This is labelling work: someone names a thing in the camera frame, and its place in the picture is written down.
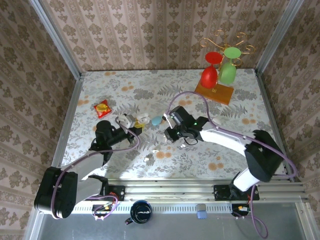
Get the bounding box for red snack packet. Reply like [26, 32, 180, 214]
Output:
[93, 99, 113, 120]

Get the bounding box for gold glass rack wooden base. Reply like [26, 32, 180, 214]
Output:
[194, 29, 256, 105]

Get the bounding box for red wine glass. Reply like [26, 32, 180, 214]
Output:
[199, 51, 224, 89]

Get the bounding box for green wine glass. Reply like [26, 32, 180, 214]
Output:
[218, 46, 243, 85]

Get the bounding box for black power connector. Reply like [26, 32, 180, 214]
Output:
[91, 203, 113, 216]
[231, 203, 251, 218]

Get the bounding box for black mug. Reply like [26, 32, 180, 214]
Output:
[124, 199, 153, 225]

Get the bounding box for grey blue block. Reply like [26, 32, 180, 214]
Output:
[196, 203, 208, 220]

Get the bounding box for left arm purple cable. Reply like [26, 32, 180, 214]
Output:
[50, 116, 141, 221]

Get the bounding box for aluminium table side rail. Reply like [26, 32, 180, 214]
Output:
[254, 69, 296, 177]
[47, 72, 85, 182]

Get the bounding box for aluminium front frame rail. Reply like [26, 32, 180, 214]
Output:
[99, 178, 310, 202]

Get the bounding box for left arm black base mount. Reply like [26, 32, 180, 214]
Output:
[84, 184, 126, 202]

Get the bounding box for slotted grey cable duct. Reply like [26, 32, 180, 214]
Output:
[72, 202, 232, 215]

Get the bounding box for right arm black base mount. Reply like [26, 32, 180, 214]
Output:
[213, 184, 260, 202]

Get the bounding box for aluminium corner post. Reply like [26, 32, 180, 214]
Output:
[28, 0, 82, 80]
[256, 0, 305, 73]

